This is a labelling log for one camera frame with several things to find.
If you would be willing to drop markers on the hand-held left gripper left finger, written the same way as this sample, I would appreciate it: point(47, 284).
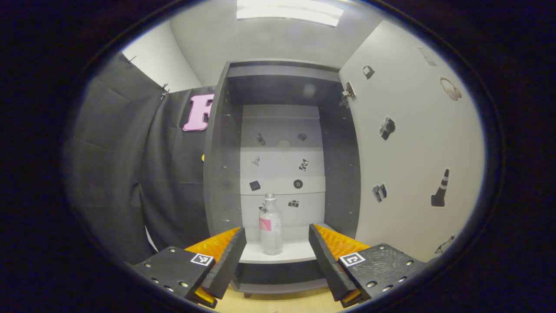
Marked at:
point(230, 265)

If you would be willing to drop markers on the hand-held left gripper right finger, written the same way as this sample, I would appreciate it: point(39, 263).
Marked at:
point(325, 269)

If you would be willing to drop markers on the clear plastic bottle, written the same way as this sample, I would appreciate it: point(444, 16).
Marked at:
point(271, 234)

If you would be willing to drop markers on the beige cabinet door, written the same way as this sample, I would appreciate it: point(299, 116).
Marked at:
point(412, 143)

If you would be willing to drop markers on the dark grey cabinet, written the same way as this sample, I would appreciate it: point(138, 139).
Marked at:
point(221, 174)

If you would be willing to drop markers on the metal door hinge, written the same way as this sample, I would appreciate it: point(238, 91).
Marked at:
point(347, 93)

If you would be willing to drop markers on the black backdrop cloth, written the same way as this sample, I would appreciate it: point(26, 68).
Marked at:
point(117, 174)

